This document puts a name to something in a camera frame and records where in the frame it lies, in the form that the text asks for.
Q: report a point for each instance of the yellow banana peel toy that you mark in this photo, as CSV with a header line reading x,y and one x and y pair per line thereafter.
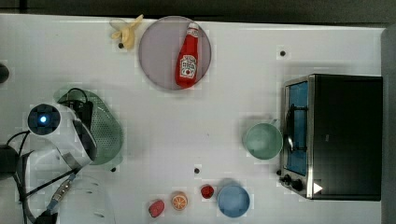
x,y
125,31

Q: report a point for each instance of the black cylinder post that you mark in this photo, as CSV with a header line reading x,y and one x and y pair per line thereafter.
x,y
4,73

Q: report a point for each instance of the small red toy fruit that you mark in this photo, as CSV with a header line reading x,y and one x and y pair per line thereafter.
x,y
207,191

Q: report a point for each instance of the red ketchup bottle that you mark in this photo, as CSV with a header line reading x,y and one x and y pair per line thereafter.
x,y
187,59

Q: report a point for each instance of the blue bowl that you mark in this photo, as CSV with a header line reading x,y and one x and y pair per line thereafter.
x,y
233,199

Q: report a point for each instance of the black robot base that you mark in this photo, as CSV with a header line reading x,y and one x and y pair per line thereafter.
x,y
8,161

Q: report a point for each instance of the strawberry toy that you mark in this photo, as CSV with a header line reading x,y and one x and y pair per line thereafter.
x,y
156,208

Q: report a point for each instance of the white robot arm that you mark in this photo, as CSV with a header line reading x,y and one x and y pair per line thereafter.
x,y
78,134

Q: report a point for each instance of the orange slice toy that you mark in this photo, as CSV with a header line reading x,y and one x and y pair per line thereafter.
x,y
179,201

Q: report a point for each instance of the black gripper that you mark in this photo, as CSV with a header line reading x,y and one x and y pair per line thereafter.
x,y
83,112

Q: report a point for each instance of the grey round plate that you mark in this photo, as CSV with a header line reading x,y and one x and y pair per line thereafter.
x,y
158,50

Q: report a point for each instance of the green cup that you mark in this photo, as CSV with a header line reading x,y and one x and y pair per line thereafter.
x,y
263,140

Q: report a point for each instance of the black toaster oven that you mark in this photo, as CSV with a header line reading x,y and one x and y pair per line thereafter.
x,y
332,129

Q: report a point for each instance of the green plastic strainer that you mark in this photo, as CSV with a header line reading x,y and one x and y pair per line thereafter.
x,y
105,129

